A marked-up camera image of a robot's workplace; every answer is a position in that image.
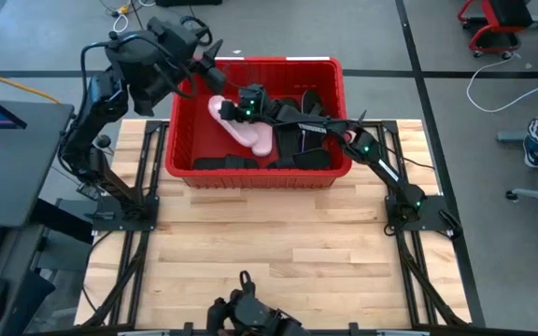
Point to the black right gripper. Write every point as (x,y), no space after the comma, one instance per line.
(255,105)

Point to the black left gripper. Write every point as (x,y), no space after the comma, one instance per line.
(152,60)

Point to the black padded slide sandal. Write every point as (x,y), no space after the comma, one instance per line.
(224,163)
(313,159)

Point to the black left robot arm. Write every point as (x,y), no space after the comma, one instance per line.
(87,140)

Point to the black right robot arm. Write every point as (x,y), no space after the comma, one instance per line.
(390,172)

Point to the red plastic bin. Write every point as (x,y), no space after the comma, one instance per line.
(203,140)

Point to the black floor box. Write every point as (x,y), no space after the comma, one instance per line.
(189,2)

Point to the small black spike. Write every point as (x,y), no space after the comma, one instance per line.
(361,119)

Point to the black round plug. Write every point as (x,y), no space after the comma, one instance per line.
(104,141)

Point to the black desk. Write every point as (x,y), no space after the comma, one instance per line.
(17,177)

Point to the red and black rolling stool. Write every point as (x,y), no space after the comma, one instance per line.
(512,14)

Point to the grey office chair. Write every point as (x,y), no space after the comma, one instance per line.
(535,195)

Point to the black aluminium table frame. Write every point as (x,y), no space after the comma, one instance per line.
(154,126)

